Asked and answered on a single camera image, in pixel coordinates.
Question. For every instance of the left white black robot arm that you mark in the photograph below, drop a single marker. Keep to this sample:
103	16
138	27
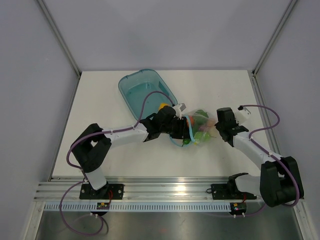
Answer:
91	147

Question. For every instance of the yellow fake fruit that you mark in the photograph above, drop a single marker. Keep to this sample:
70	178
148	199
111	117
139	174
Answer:
162	105

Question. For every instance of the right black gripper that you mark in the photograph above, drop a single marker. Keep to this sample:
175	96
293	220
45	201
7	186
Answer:
218	126

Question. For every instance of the green fake chili pepper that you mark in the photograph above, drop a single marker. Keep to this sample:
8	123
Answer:
186	142

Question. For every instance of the aluminium mounting rail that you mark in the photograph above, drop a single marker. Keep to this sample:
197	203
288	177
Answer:
139	189

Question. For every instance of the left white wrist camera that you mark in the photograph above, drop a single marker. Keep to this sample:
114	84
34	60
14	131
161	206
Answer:
179	108

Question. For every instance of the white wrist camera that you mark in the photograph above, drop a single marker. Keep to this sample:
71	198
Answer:
179	108
242	115

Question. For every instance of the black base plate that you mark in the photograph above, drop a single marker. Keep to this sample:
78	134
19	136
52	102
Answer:
110	191
220	191

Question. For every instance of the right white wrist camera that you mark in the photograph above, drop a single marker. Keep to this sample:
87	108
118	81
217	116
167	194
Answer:
242	115

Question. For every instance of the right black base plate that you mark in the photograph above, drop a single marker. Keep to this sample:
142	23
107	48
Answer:
220	191

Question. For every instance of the orange fake fruit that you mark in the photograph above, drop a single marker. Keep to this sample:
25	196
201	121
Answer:
192	120

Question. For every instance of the light green fake vegetable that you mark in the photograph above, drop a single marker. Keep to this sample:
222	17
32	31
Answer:
201	137

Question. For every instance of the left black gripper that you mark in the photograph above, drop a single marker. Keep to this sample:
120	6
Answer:
182	132

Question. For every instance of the left aluminium frame post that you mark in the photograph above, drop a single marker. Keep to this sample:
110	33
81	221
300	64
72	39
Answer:
58	36

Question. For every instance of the aluminium frame post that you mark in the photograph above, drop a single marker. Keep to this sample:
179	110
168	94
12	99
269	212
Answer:
58	36
274	36

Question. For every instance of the white slotted cable duct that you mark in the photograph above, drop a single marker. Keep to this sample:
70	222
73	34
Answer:
214	207

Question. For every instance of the right aluminium frame post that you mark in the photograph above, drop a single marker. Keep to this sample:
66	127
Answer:
274	36

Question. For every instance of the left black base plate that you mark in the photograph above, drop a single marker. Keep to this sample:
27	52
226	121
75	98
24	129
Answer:
110	191

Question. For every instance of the clear zip top bag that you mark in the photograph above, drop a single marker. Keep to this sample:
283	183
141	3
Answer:
209	127

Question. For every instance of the teal transparent plastic bin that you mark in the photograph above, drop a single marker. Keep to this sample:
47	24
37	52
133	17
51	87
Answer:
144	91

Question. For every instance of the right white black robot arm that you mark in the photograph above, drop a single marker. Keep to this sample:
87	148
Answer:
279	182

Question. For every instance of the green fake bell pepper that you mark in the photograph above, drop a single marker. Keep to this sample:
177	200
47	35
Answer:
200	117

